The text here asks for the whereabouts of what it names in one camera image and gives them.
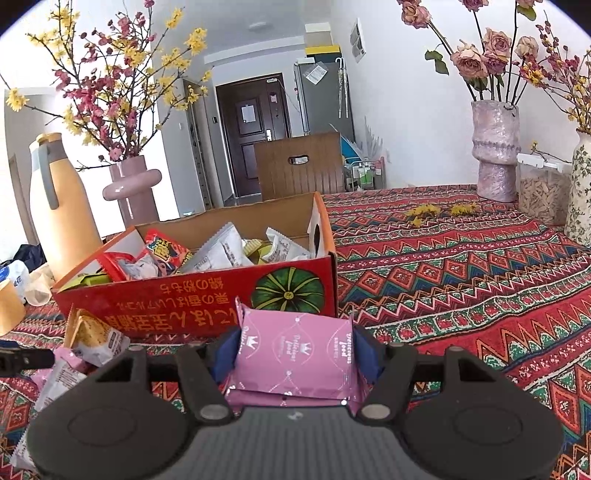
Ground green snack packet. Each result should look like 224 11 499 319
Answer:
59 272 111 292

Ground wooden chair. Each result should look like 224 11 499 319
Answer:
254 132 346 200

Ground floral white vase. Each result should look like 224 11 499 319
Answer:
564 131 591 247

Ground textured pink vase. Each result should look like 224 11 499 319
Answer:
472 100 521 203

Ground pink crown snack packet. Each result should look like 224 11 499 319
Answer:
224 302 363 413

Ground dried pink roses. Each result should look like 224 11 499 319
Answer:
397 0 591 123

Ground white snack packet left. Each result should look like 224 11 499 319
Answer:
10 365 86 472

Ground blue white tissue pack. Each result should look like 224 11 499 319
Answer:
0 260 30 303

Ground silver snack packet in box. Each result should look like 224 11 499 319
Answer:
178 222 253 274

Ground pink ring vase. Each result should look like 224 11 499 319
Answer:
102 155 162 227

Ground clear jar of nuts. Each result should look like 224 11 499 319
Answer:
518 153 572 227

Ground red orange cardboard box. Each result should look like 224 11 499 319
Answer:
52 192 338 338

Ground red orange chip bag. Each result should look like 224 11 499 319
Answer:
97 229 193 282

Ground cracker picture snack packet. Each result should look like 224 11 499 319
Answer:
63 307 130 367

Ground yellow thermos jug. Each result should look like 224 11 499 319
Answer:
29 133 102 281

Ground grey refrigerator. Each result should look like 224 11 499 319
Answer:
294 57 355 141

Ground pink yellow flower branches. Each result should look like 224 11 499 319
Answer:
27 1 211 166

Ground dark brown door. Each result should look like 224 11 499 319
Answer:
215 74 290 198

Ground patterned red tablecloth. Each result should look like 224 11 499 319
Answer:
0 184 591 480

